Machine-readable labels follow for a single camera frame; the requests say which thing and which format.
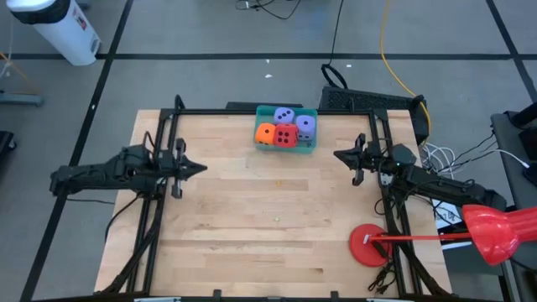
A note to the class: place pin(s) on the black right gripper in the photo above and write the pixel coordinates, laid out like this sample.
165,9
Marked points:
377,158

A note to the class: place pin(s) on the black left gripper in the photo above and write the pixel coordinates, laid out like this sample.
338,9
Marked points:
168,170

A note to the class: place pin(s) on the purple foam die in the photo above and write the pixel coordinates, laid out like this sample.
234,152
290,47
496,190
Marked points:
284,115
305,125

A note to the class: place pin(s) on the red foam die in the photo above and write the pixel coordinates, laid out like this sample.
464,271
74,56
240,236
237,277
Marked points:
285,135

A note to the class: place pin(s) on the orange foam die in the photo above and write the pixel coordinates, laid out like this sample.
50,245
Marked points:
264,134

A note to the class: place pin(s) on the teal translucent plastic bin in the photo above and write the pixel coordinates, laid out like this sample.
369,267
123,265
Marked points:
262,113

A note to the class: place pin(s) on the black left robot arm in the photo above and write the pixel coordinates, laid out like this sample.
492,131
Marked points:
92,176

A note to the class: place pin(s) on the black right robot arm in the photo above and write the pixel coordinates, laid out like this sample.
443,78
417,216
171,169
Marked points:
444,189

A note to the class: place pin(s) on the red desk lamp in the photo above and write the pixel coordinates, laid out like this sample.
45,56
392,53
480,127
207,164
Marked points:
365,251

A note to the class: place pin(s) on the white printed paper label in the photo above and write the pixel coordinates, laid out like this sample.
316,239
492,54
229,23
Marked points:
440,218

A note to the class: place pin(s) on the black table edge clip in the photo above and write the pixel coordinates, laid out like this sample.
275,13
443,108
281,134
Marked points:
334,294
217,293

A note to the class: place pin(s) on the white paper strip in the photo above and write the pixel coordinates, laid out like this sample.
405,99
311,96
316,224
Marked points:
455,245

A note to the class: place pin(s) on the red plastic bottle object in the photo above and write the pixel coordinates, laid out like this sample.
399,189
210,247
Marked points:
505,168

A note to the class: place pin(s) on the black device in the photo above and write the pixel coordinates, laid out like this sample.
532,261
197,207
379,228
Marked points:
532,176
524,117
529,144

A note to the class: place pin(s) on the grey metal foot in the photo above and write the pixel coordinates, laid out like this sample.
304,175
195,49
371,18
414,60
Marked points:
21,100

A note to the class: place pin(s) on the white trash can black liner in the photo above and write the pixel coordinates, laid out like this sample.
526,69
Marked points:
63,33

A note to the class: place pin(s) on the black caster base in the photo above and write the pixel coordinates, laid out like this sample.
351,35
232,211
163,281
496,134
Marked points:
6,140

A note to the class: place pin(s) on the black aluminium station frame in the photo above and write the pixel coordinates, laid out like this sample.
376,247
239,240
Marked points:
218,112

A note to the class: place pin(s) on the silver aluminium bracket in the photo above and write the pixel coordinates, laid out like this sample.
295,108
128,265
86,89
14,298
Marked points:
157,300
384,300

